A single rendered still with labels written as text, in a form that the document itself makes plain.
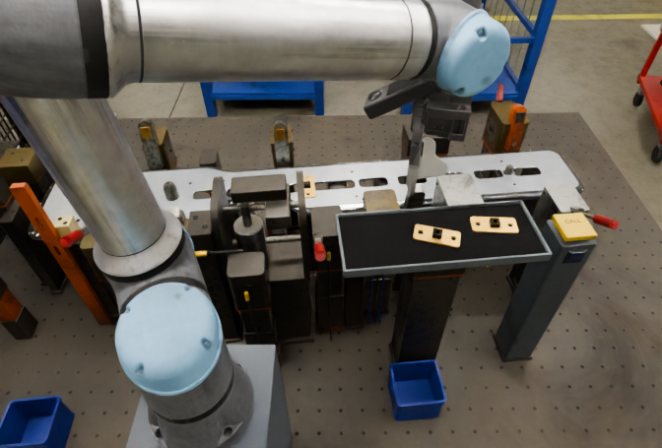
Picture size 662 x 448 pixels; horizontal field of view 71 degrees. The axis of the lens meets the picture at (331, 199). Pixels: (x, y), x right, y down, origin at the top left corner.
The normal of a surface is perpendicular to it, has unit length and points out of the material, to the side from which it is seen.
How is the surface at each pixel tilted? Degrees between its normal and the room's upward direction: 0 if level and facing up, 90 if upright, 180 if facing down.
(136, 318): 8
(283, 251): 0
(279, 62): 103
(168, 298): 8
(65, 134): 90
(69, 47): 88
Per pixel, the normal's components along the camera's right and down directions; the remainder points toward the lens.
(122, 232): 0.40, 0.63
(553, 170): -0.01, -0.72
